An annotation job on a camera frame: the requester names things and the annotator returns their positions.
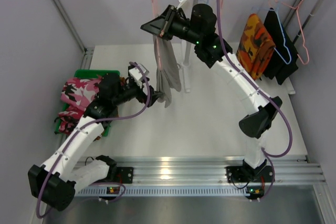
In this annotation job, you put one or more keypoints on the orange camouflage trousers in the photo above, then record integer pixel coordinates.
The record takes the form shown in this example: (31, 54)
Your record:
(255, 48)

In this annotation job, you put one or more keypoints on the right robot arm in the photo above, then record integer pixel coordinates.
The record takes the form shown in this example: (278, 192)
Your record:
(213, 50)

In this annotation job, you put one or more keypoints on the slotted cable duct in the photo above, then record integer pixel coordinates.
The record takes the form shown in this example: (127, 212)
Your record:
(158, 191)

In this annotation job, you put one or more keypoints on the green plastic bin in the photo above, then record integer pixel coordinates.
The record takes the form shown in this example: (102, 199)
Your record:
(86, 73)

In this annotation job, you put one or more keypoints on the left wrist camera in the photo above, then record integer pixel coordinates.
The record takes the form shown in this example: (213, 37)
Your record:
(138, 72)

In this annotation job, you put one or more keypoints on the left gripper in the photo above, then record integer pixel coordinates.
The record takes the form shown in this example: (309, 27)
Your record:
(144, 95)

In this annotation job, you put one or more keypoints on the pink camouflage trousers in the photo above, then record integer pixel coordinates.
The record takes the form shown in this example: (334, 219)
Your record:
(76, 95)

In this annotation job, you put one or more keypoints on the aluminium mounting rail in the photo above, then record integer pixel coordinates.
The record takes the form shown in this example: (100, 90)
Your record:
(211, 171)

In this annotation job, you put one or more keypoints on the grey trousers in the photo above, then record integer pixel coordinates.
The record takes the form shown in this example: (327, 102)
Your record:
(167, 73)

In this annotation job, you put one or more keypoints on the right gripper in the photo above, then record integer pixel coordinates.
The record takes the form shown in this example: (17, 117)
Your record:
(167, 22)

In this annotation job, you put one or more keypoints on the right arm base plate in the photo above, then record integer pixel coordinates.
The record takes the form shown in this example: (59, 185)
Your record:
(236, 174)

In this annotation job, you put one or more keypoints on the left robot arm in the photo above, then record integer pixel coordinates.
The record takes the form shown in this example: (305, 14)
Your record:
(56, 181)

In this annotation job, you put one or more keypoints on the black trousers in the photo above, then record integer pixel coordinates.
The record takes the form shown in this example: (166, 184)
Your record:
(276, 68)

